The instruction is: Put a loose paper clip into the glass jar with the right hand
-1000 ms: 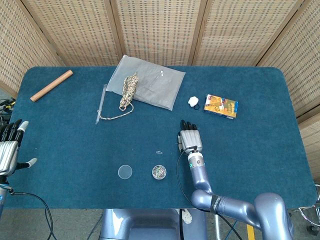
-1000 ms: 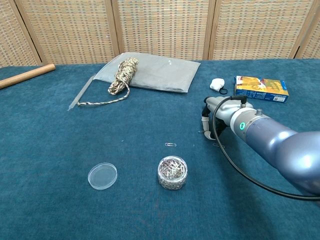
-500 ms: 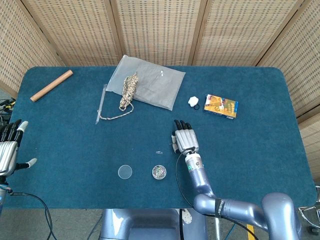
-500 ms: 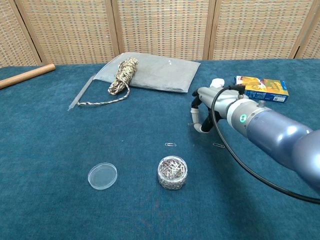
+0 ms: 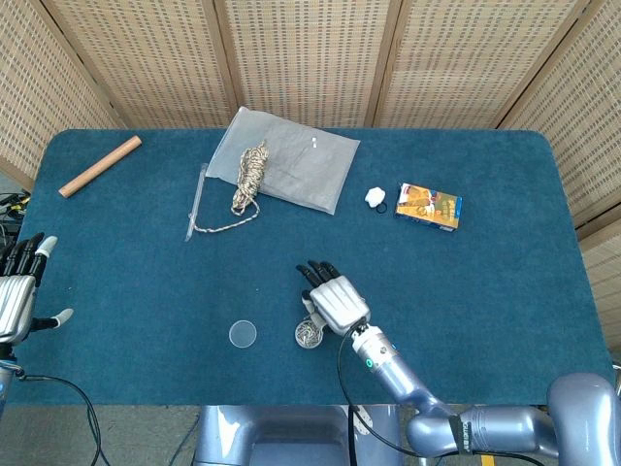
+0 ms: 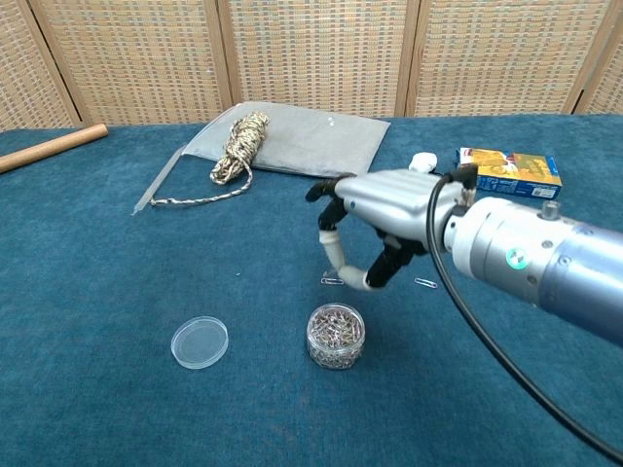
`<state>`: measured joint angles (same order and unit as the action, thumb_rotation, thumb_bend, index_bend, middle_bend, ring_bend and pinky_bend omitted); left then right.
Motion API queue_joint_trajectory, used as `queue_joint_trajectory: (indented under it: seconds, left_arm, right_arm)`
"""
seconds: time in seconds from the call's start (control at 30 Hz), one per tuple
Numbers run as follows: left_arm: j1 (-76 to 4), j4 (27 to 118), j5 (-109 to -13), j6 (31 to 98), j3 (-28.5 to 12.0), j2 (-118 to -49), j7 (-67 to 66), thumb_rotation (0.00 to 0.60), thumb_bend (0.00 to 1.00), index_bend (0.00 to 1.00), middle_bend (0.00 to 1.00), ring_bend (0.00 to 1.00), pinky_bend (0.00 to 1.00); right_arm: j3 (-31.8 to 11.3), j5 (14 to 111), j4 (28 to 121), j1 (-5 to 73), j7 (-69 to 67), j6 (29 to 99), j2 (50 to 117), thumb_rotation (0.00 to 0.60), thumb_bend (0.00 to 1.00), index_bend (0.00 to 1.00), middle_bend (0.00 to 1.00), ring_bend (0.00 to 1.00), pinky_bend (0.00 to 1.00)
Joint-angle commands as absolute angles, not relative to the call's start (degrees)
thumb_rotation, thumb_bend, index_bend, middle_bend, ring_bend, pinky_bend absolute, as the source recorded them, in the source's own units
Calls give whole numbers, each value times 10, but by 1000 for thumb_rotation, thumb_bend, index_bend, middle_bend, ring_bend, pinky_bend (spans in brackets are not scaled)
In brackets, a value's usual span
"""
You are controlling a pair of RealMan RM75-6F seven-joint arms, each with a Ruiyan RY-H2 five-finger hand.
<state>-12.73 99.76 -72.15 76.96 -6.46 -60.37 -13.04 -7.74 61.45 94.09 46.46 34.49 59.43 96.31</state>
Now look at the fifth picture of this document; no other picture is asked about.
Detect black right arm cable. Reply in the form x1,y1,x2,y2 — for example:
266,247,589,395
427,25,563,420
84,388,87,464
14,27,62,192
337,317,424,460

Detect wooden dowel rod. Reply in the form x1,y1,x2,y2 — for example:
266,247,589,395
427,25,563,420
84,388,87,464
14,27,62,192
58,135,144,199

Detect tangled floor cables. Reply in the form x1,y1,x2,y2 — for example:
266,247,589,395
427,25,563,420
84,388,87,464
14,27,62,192
0,190,33,237

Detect clear round plastic lid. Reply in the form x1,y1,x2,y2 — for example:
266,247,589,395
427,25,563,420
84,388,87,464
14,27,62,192
228,319,259,350

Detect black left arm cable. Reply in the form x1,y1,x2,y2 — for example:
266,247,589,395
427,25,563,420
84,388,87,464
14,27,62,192
0,358,112,466

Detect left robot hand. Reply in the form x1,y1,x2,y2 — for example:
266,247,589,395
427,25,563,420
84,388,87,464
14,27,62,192
0,232,75,347

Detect clear plastic strip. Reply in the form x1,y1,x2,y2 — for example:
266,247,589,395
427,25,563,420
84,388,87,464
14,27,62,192
183,162,210,244

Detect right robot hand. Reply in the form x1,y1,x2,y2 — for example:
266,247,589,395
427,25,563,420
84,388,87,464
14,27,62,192
295,260,373,338

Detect grey plastic zip bag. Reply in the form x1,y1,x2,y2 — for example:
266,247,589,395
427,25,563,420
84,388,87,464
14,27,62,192
205,106,362,216

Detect blue-grey robot torso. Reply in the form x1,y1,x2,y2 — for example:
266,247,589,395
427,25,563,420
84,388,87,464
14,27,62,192
191,404,405,466

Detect beige braided rope bundle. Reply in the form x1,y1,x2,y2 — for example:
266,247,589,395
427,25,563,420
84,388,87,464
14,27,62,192
193,139,272,236

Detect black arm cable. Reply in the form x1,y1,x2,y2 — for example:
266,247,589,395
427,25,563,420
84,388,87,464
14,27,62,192
0,358,112,466
337,317,424,460

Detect blue and yellow box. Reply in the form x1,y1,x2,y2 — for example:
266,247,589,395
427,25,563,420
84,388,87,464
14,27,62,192
393,182,464,236

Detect woven wooden folding screen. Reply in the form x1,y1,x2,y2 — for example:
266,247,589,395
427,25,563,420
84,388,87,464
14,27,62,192
0,0,621,363

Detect small round clip container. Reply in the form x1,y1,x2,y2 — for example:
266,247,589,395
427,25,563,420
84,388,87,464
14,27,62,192
294,317,325,350

